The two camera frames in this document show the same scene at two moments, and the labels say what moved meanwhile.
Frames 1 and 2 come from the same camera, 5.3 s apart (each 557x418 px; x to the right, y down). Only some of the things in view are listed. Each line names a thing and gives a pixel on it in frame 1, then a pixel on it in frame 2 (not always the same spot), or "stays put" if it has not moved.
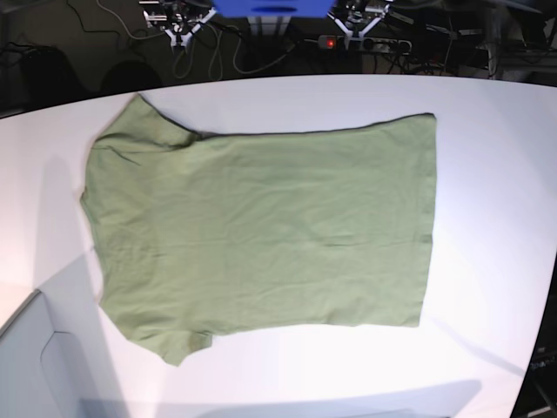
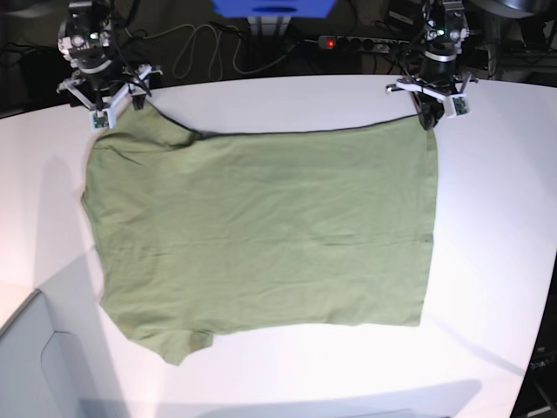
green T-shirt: (202, 234) stays put
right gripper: (359, 23) → (452, 91)
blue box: (274, 9) stays put
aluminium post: (268, 25) stays put
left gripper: (181, 21) → (104, 102)
